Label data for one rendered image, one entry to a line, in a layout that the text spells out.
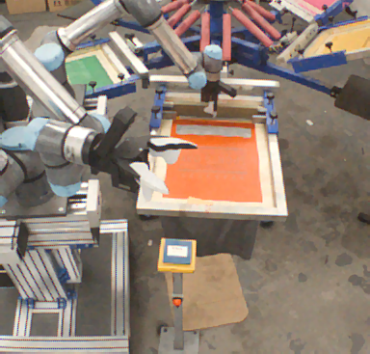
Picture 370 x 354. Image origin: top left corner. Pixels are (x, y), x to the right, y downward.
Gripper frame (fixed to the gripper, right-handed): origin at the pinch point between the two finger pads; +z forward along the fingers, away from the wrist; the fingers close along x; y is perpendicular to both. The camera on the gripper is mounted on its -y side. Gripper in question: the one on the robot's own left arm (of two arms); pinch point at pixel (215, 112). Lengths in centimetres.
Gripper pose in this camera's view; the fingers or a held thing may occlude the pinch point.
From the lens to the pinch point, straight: 198.8
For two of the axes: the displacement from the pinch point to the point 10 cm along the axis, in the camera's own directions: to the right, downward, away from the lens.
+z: 0.1, 7.1, 7.1
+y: -10.0, -0.4, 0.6
